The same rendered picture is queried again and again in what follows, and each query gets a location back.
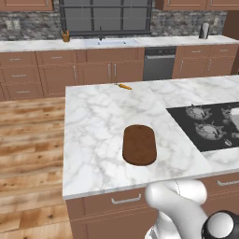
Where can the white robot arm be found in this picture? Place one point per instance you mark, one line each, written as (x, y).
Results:
(180, 208)

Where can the brown oval cutting board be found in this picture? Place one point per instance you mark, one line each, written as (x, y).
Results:
(139, 145)

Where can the wide brown drawer front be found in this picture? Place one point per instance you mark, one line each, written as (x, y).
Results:
(99, 203)

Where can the orange carrot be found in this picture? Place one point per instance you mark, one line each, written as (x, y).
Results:
(125, 87)

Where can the black hob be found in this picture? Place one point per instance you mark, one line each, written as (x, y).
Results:
(186, 130)

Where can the dark grey dishwasher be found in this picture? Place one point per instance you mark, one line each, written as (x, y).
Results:
(158, 63)

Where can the long brown base cupboard run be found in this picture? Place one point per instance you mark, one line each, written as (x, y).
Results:
(62, 73)

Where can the white sink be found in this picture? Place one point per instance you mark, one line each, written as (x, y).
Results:
(110, 42)

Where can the dark tap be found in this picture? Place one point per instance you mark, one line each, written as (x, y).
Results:
(101, 33)

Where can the wooden knife block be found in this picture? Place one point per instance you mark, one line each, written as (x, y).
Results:
(65, 36)

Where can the short brown base cupboard run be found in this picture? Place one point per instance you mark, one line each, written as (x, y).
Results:
(202, 62)

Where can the dark framed window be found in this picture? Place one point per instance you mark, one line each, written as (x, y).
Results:
(105, 15)

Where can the wide brown cupboard door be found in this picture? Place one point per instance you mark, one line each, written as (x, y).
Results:
(118, 225)

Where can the white pot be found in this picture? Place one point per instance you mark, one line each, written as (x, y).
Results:
(236, 118)

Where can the silver kettle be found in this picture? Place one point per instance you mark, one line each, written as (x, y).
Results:
(204, 31)

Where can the tall brown cupboard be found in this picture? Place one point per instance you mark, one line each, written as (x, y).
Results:
(231, 26)

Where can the white single wall socket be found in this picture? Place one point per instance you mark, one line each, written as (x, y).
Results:
(216, 21)

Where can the brown wall cupboard run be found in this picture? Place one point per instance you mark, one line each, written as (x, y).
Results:
(199, 4)

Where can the white double wall socket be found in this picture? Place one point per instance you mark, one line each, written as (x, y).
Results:
(12, 25)

